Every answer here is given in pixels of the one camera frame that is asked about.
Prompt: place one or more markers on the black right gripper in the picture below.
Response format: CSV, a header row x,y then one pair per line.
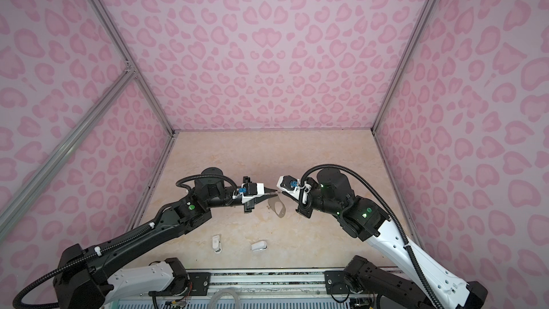
x,y
303,209

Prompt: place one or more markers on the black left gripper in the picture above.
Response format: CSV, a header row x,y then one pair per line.
x,y
263,197

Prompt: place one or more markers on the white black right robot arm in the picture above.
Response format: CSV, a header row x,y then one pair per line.
x,y
363,214

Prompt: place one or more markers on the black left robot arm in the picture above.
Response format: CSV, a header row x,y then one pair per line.
x,y
93,276

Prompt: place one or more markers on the white stapler right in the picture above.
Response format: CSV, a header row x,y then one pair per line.
x,y
259,246

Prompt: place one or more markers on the white stapler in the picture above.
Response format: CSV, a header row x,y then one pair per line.
x,y
259,246
217,244

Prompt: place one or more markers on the white stapler left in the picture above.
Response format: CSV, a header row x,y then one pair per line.
x,y
217,244

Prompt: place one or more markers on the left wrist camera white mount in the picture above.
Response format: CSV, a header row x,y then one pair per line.
x,y
248,192

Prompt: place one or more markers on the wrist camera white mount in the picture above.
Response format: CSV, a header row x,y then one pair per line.
x,y
248,192
290,187

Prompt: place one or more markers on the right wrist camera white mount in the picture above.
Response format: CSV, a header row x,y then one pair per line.
x,y
290,187

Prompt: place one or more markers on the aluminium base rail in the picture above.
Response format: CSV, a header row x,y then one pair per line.
x,y
265,288

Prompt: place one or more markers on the aluminium diagonal frame bar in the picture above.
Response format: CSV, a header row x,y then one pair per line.
x,y
28,193

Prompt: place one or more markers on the aluminium corner frame post right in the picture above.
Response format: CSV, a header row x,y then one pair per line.
x,y
421,23

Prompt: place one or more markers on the aluminium frame post left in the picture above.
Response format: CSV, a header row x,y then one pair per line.
x,y
115,35

